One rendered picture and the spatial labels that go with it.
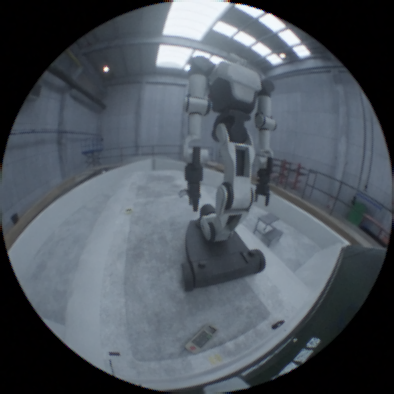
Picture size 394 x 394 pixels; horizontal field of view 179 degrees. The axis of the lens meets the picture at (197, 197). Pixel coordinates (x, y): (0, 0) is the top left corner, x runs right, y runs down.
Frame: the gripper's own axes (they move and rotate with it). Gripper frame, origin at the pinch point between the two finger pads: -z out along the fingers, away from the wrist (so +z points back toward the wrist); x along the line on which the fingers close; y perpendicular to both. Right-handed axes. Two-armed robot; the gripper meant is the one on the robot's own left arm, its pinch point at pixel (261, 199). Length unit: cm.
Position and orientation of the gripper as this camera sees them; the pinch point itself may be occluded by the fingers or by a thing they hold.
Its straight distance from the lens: 83.6
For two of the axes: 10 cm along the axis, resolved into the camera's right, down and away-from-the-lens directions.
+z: 0.2, -9.8, -2.1
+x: 2.3, 2.1, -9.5
